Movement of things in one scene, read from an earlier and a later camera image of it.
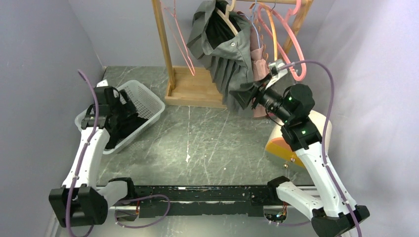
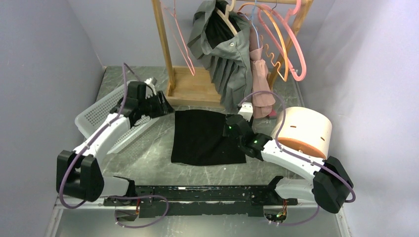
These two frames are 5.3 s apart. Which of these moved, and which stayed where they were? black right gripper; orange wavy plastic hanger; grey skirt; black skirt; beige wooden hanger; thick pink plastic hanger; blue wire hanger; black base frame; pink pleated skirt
Moved: black skirt; orange wavy plastic hanger; black right gripper
Stayed: blue wire hanger; thick pink plastic hanger; beige wooden hanger; pink pleated skirt; grey skirt; black base frame
